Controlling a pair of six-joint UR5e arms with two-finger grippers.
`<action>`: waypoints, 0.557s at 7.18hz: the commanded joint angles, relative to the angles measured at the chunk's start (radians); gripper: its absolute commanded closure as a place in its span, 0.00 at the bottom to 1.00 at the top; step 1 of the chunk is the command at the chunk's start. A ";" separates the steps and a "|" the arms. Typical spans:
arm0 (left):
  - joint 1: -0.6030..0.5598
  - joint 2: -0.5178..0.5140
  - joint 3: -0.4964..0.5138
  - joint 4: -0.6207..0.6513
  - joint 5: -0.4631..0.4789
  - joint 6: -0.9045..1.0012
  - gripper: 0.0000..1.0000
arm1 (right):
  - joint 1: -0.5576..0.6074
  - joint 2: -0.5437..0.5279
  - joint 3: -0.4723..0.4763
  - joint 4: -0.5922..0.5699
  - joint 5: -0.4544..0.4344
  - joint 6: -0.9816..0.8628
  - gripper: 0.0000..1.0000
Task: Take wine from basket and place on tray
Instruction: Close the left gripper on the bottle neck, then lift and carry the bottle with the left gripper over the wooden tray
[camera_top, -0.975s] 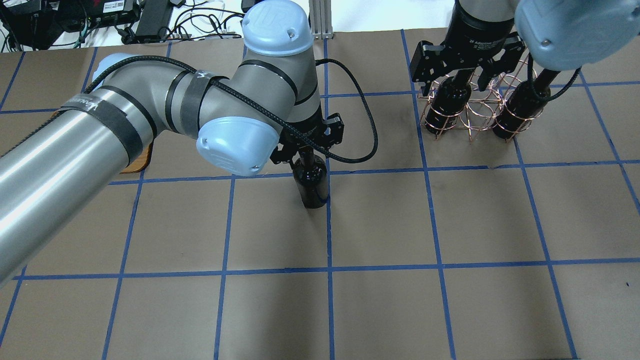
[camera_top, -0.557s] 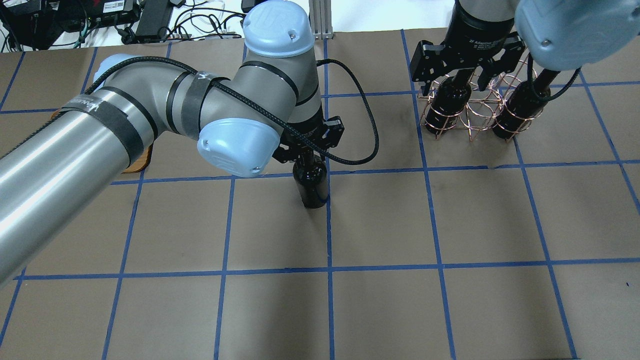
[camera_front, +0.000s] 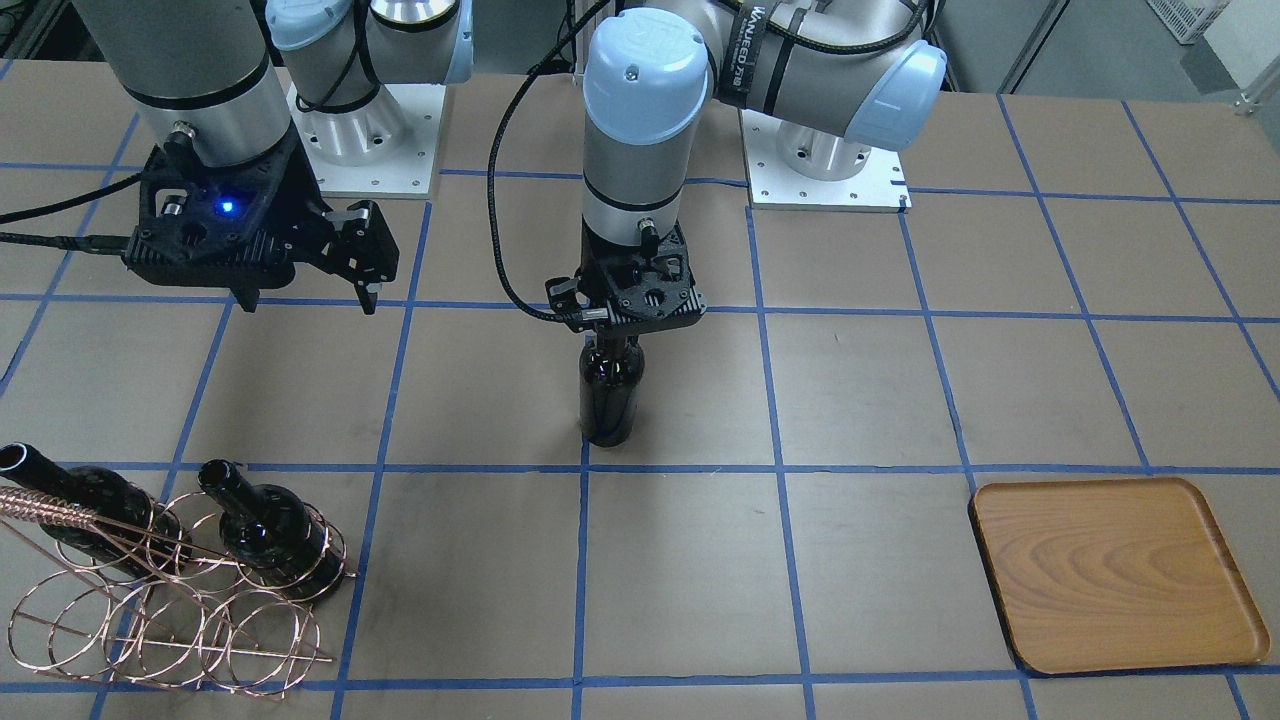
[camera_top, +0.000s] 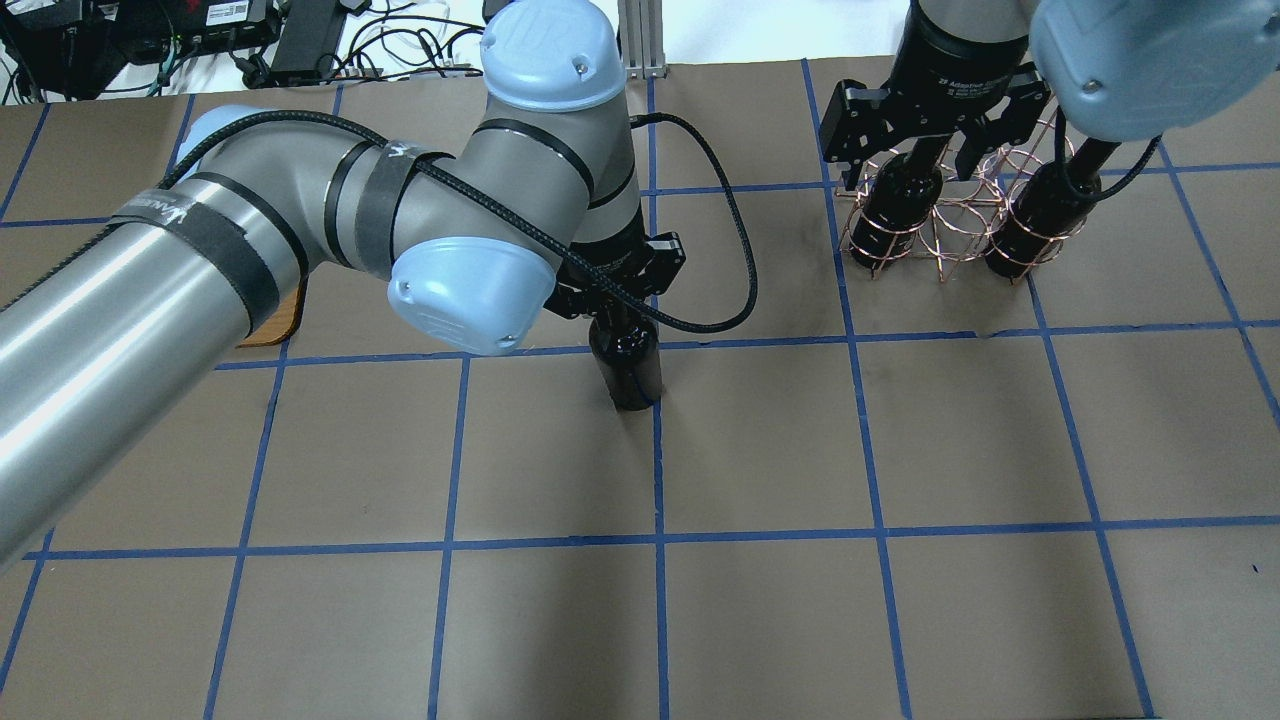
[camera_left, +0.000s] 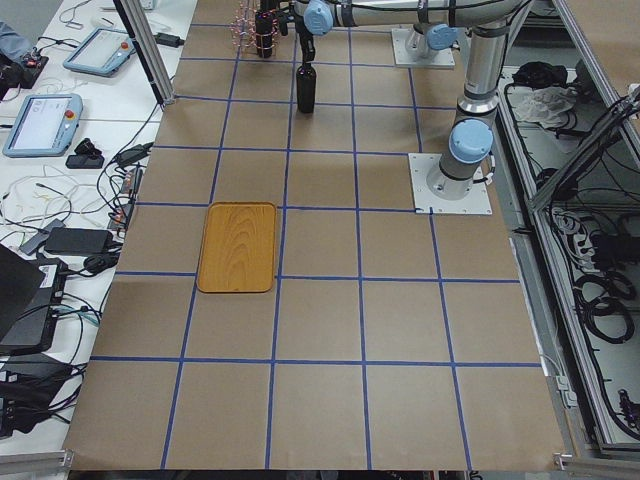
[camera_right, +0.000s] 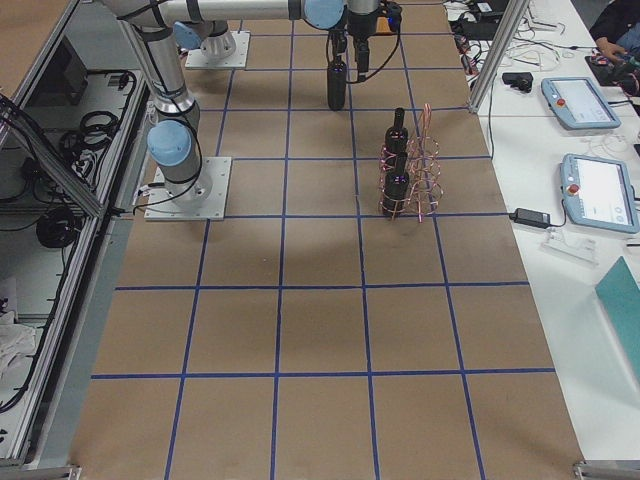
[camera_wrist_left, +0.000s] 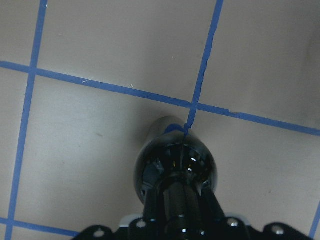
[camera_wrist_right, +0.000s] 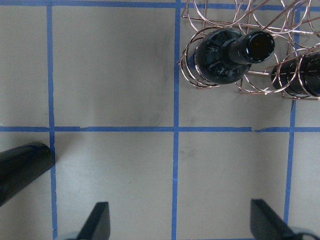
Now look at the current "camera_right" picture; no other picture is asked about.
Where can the black power brick right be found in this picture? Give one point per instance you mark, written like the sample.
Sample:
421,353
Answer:
530,218

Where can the clear acrylic stand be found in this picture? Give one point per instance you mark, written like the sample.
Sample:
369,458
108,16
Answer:
578,248

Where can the teach pendant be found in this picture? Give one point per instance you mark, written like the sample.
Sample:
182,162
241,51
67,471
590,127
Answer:
578,103
597,193

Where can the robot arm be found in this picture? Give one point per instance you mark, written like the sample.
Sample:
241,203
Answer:
190,36
157,30

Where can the copper wire bottle basket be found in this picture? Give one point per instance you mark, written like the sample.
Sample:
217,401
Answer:
424,191

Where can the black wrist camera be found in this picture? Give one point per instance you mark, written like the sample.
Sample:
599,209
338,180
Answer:
521,81

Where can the aluminium frame post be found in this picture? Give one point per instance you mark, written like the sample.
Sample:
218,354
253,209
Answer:
506,31

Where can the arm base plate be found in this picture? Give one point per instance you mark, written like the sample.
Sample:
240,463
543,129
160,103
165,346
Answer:
223,52
206,199

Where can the white crumpled cloth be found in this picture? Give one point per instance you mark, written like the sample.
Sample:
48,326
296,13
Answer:
18,341

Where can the teach pendant far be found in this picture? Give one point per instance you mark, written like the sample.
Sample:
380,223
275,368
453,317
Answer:
578,103

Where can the dark wine bottle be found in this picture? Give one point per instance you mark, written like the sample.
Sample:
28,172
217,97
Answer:
395,185
396,138
336,83

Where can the teach pendant near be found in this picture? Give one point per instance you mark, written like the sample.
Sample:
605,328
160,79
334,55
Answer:
597,193

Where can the teal board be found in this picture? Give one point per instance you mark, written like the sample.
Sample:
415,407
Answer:
618,292

